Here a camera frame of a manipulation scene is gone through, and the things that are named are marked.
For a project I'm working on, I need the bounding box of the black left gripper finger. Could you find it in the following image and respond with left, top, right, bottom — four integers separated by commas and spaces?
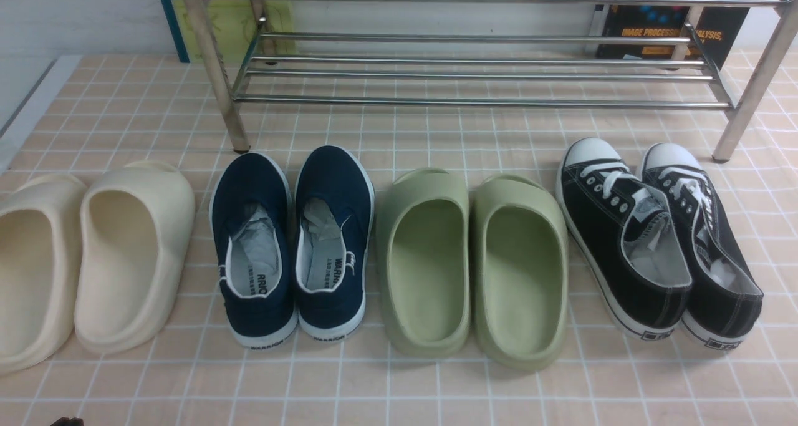
50, 417, 84, 426

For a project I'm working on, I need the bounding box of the black canvas sneaker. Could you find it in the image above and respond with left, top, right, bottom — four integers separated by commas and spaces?
638, 143, 764, 351
555, 138, 693, 341

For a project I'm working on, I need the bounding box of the metal shoe rack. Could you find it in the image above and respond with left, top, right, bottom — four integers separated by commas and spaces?
183, 0, 797, 163

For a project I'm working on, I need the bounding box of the cream left slipper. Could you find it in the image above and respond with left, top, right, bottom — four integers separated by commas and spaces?
1, 173, 87, 375

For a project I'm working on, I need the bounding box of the cream slipper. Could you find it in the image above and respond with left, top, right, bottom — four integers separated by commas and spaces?
74, 160, 196, 353
1, 173, 87, 375

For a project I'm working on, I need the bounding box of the cream right slipper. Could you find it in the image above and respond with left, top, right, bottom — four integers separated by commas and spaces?
74, 160, 196, 353

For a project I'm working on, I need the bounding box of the navy left slip-on shoe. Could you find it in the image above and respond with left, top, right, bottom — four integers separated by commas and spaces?
209, 152, 299, 351

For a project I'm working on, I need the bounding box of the navy slip-on shoe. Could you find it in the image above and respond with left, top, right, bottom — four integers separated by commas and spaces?
209, 152, 299, 351
292, 145, 375, 342

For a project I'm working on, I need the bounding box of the navy right slip-on shoe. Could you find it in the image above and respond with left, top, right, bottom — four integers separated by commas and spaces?
292, 145, 375, 342

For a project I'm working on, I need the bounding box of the green left slipper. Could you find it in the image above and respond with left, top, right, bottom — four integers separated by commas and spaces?
375, 168, 471, 359

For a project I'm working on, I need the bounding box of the green slipper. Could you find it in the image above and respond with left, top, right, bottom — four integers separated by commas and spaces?
470, 173, 569, 372
375, 168, 471, 359

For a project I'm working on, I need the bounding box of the blue yellow book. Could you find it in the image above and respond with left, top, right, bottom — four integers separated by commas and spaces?
161, 0, 294, 63

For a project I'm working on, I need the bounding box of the green right slipper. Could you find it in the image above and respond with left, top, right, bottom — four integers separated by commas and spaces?
470, 173, 569, 372

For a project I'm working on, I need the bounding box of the black image processing book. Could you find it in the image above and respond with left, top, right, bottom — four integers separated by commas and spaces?
586, 5, 749, 67

